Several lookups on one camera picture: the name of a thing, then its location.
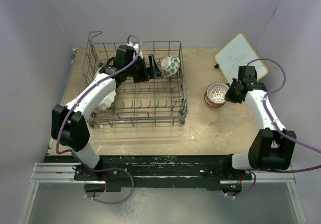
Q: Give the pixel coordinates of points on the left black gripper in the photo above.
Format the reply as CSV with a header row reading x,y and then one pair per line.
x,y
154,72

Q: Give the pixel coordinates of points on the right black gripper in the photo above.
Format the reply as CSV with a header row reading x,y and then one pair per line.
x,y
229,97

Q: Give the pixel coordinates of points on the brown patterned white bowl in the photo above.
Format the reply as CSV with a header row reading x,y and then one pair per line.
x,y
216,92

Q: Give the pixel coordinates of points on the green leaf patterned bowl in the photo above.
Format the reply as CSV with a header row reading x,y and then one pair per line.
x,y
170,65

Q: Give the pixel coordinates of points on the orange red patterned bowl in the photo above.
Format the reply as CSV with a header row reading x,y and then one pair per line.
x,y
212,104

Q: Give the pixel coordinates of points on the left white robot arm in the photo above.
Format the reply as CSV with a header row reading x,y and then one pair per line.
x,y
69,126

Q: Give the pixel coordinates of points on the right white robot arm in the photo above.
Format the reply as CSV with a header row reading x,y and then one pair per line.
x,y
270,149

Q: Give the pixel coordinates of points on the white fluted bowl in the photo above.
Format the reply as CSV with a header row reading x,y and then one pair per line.
x,y
107,101

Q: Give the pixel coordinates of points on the grey wire dish rack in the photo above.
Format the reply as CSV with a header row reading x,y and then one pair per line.
x,y
157,102

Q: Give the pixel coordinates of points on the small whiteboard yellow frame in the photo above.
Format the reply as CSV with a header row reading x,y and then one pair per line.
x,y
237,52

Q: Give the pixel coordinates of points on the white cup with handle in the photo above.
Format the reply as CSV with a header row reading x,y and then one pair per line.
x,y
97,76

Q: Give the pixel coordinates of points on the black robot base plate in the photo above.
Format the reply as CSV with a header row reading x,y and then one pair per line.
x,y
211,172

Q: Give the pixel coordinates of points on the aluminium rail frame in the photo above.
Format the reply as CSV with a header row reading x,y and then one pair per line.
x,y
164,189

